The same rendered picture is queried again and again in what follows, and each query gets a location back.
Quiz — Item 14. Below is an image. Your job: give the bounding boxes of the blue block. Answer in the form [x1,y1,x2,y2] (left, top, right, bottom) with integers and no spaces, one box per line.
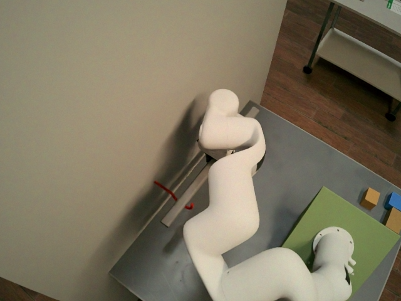
[384,192,401,211]

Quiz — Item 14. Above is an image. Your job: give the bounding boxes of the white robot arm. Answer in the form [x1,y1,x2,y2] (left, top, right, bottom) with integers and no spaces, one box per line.
[183,89,356,301]

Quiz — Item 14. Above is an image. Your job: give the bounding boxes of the beige bar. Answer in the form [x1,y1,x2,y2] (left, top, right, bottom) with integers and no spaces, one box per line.
[160,107,259,227]

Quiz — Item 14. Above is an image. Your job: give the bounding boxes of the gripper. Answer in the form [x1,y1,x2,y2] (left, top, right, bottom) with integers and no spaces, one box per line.
[197,139,235,162]

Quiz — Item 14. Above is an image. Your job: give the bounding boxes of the beige wall panel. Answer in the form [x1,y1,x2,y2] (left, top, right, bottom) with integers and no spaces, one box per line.
[0,0,287,301]

